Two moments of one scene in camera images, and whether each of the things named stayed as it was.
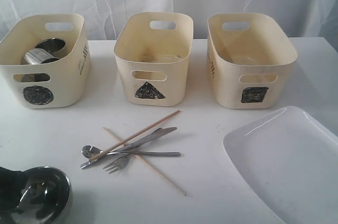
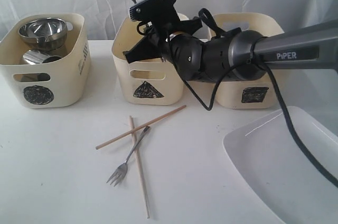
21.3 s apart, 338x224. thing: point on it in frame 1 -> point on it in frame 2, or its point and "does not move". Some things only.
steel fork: [119, 164] -> [121, 170]
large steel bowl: [45, 198] -> [44, 34]
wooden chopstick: [134, 136] -> [140, 127]
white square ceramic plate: [290, 161] does not move
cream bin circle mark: [62, 83] does not move
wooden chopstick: [147, 165] -> [133, 135]
